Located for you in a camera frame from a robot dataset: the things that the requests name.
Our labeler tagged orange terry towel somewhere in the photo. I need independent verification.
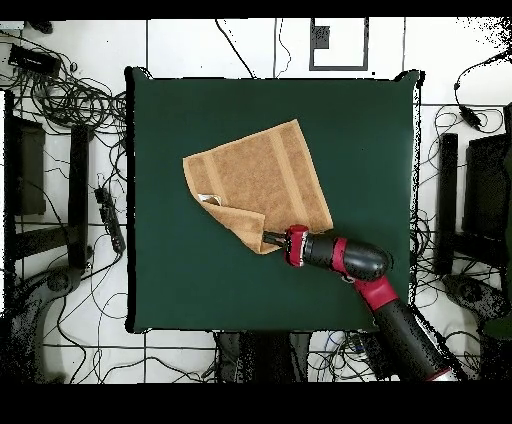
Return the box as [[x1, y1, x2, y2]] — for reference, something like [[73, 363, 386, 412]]
[[182, 118, 335, 255]]

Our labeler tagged dark green table cloth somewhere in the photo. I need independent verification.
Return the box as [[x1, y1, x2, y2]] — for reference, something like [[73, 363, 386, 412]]
[[124, 67, 425, 334]]

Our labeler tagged black power strip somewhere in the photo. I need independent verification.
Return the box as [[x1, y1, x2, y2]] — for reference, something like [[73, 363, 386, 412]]
[[357, 331, 396, 381], [94, 186, 127, 254]]

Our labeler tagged black inline power adapter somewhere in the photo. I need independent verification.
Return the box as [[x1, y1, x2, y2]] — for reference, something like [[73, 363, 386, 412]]
[[459, 105, 483, 131]]

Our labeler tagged black rectangular box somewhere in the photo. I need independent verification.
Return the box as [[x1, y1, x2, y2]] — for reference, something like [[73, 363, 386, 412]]
[[8, 44, 62, 77]]

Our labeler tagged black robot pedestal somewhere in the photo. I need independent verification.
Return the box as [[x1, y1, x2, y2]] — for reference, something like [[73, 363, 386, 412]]
[[213, 330, 312, 383]]

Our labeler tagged black frame stand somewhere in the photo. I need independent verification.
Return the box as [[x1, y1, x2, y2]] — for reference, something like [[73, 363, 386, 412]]
[[434, 102, 512, 277], [3, 90, 94, 273]]

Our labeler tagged grey square floor frame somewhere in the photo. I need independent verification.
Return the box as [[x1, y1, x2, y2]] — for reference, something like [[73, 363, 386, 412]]
[[308, 17, 370, 72]]

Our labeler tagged black floor cable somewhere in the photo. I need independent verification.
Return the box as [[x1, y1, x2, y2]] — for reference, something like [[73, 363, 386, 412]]
[[214, 18, 256, 79]]

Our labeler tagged dark grey pedestal leg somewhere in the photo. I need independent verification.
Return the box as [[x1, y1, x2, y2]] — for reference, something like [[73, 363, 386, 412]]
[[441, 273, 511, 325], [7, 266, 85, 383]]

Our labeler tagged black cable tangle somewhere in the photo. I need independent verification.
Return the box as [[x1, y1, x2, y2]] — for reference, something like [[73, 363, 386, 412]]
[[0, 31, 129, 137]]

